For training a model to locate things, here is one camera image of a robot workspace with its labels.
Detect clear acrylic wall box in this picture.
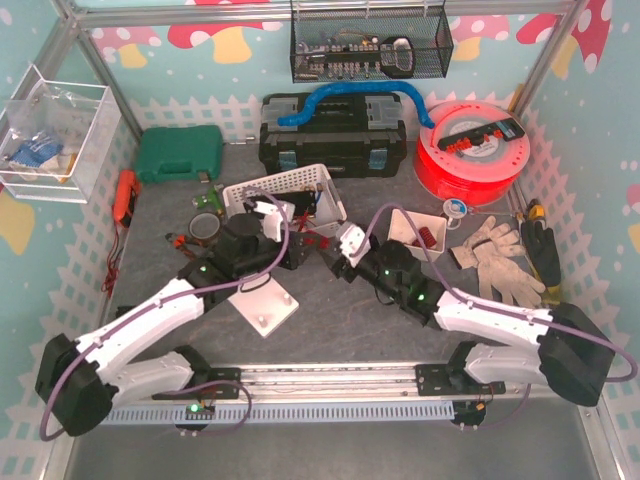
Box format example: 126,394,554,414
1,65,121,204

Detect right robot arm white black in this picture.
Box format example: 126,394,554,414
320,222,639,407

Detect yellow black screwdriver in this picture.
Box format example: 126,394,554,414
515,198,546,227

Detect green plastic tool case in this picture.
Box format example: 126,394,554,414
134,125,224,184

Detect red multimeter probe leads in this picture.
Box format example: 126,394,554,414
101,223,124,298

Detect red filament spool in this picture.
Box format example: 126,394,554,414
413,100,531,206

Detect blue white glove in box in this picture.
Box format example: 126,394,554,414
9,132,63,170

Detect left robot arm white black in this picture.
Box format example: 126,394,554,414
35,187,303,442

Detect orange multimeter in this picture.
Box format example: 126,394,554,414
112,169,140,228

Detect black bracket on floor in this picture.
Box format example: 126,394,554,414
115,306,134,319

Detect white work glove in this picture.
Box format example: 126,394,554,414
448,215,546,308

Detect white plastic perforated basket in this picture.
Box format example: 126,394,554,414
222,164,347,237

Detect black toolbox with blue latches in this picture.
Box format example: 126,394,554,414
258,93,407,178

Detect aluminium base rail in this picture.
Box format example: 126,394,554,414
149,362,506,404

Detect black tape ring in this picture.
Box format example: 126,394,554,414
188,212,221,242

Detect green brass valve fitting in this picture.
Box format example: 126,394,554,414
192,185,225,216

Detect white peg base plate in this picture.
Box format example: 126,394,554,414
228,274,299,338

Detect white small parts box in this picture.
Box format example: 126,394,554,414
387,209,447,262

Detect blue corrugated hose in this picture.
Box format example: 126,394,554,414
277,81,436,130

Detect grey slotted cable duct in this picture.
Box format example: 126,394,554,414
102,400,455,426

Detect black wire mesh basket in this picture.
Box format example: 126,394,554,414
290,1,454,83

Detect orange black pliers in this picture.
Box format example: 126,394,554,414
164,233,211,260

